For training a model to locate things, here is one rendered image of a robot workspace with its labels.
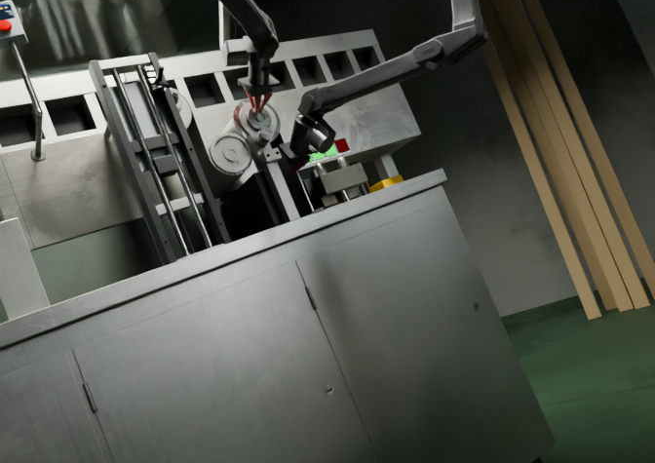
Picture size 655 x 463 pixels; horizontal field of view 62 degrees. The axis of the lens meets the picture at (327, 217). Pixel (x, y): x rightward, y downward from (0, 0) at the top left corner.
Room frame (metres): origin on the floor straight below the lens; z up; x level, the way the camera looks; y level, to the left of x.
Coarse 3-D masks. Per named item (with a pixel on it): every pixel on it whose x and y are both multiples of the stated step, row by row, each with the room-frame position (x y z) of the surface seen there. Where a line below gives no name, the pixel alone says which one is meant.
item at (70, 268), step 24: (192, 216) 1.78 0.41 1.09; (72, 240) 1.59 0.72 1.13; (96, 240) 1.62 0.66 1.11; (120, 240) 1.65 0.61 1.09; (144, 240) 1.69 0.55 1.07; (192, 240) 1.76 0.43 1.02; (48, 264) 1.54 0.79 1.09; (72, 264) 1.57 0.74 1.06; (96, 264) 1.61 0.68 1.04; (120, 264) 1.64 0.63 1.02; (144, 264) 1.67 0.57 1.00; (48, 288) 1.53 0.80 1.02; (72, 288) 1.56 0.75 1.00; (96, 288) 1.59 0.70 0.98; (0, 312) 1.47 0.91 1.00
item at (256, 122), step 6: (252, 114) 1.57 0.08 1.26; (258, 114) 1.58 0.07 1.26; (264, 114) 1.59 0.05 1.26; (252, 120) 1.56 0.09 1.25; (258, 120) 1.57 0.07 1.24; (264, 120) 1.59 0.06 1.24; (270, 120) 1.59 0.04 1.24; (252, 126) 1.56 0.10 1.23; (258, 126) 1.57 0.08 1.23; (264, 126) 1.58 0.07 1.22
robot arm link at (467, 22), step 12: (456, 0) 1.20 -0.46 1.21; (468, 0) 1.19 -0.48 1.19; (456, 12) 1.21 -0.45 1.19; (468, 12) 1.19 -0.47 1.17; (480, 12) 1.22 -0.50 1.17; (456, 24) 1.20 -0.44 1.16; (468, 24) 1.19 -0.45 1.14; (480, 24) 1.21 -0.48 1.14; (444, 36) 1.22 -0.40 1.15; (456, 36) 1.20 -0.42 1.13; (468, 36) 1.19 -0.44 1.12; (480, 36) 1.20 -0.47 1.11; (444, 48) 1.22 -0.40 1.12; (456, 48) 1.21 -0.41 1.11; (468, 48) 1.23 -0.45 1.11; (432, 60) 1.24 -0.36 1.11; (444, 60) 1.24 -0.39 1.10; (456, 60) 1.28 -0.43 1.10
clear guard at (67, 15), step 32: (0, 0) 1.47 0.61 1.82; (32, 0) 1.52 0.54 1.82; (64, 0) 1.57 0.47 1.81; (96, 0) 1.62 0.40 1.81; (128, 0) 1.68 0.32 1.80; (160, 0) 1.74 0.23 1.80; (192, 0) 1.80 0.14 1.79; (32, 32) 1.57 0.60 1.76; (64, 32) 1.62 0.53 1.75; (96, 32) 1.68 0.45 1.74; (128, 32) 1.74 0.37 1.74; (160, 32) 1.80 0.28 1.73; (192, 32) 1.87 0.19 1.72; (0, 64) 1.57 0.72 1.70; (32, 64) 1.62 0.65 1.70; (64, 64) 1.68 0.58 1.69
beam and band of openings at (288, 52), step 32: (352, 32) 2.28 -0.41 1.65; (160, 64) 1.83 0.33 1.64; (192, 64) 1.89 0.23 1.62; (288, 64) 2.09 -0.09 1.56; (320, 64) 2.16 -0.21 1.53; (352, 64) 2.24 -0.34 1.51; (0, 96) 1.56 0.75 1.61; (64, 96) 1.65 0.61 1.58; (96, 96) 1.74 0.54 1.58; (192, 96) 1.94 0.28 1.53; (224, 96) 1.93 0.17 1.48; (0, 128) 1.61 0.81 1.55; (32, 128) 1.66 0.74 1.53; (64, 128) 1.71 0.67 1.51; (96, 128) 1.69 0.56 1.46
